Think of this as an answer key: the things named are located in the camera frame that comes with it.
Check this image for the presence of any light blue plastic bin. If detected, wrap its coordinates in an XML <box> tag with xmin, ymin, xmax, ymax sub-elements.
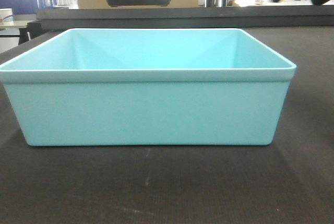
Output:
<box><xmin>1</xmin><ymin>29</ymin><xmax>296</xmax><ymax>146</ymax></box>

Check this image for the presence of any black conveyor belt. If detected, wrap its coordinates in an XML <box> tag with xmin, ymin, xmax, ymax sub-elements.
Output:
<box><xmin>1</xmin><ymin>27</ymin><xmax>333</xmax><ymax>223</ymax></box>

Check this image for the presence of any black conveyor side rail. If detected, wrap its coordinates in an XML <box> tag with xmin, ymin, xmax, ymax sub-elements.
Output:
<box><xmin>36</xmin><ymin>5</ymin><xmax>333</xmax><ymax>31</ymax></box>

